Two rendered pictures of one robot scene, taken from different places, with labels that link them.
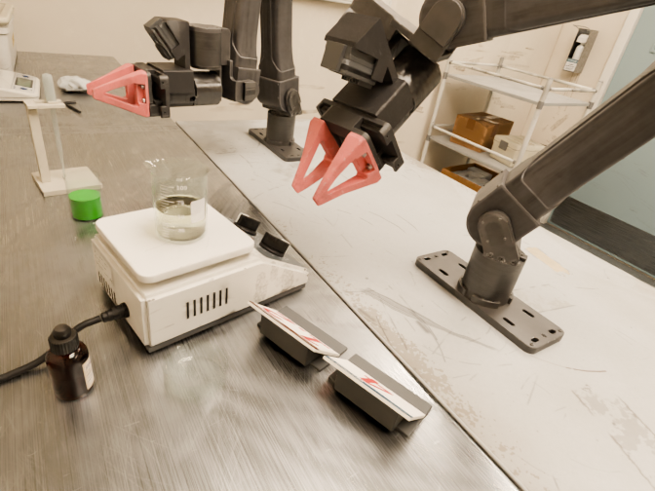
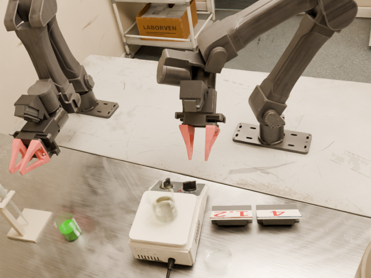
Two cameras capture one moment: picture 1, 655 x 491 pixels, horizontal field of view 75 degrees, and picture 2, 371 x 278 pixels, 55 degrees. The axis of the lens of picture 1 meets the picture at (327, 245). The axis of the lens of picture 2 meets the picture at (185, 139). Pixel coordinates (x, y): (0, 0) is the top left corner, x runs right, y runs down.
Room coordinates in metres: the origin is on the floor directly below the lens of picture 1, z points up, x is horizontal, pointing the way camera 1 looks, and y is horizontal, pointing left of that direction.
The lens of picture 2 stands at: (-0.06, 0.25, 1.59)
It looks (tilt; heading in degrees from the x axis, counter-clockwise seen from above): 43 degrees down; 338
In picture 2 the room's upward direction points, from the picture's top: 11 degrees counter-clockwise
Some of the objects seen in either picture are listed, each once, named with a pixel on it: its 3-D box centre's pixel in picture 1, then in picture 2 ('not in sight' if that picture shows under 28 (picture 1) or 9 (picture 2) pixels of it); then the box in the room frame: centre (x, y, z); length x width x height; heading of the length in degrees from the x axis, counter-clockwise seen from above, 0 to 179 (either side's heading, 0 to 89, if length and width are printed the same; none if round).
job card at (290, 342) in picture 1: (298, 326); (231, 212); (0.33, 0.02, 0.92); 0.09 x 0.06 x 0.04; 55
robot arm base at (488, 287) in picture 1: (491, 273); (271, 128); (0.47, -0.21, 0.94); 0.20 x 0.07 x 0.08; 37
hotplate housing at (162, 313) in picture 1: (199, 263); (170, 218); (0.39, 0.14, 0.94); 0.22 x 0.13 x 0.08; 138
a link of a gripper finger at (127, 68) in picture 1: (122, 90); (26, 157); (0.67, 0.35, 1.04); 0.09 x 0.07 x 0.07; 135
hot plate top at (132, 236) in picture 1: (175, 234); (164, 216); (0.37, 0.15, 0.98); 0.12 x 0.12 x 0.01; 48
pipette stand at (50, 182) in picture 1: (59, 143); (18, 210); (0.60, 0.42, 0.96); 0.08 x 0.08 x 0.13; 45
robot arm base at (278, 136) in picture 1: (280, 128); (85, 98); (0.95, 0.15, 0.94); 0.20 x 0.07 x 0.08; 37
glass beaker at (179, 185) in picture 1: (177, 199); (162, 204); (0.37, 0.15, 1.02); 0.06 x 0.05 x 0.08; 90
